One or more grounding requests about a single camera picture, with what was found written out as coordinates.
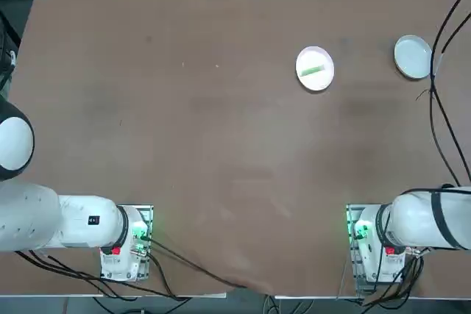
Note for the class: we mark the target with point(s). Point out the white plate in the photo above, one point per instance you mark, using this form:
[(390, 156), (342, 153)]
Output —
[(316, 84)]

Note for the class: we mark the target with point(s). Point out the green marker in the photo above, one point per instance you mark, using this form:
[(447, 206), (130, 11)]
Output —
[(312, 70)]

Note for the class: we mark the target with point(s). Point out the blue plate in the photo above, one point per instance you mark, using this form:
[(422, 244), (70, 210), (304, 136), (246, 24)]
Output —
[(413, 57)]

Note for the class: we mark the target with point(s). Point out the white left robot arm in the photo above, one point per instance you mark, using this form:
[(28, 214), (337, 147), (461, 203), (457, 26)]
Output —
[(73, 222)]

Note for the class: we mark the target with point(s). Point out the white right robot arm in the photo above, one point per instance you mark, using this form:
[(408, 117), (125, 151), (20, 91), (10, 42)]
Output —
[(416, 218)]

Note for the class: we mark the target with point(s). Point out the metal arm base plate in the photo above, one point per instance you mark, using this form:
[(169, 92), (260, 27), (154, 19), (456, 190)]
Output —
[(351, 218), (147, 218)]

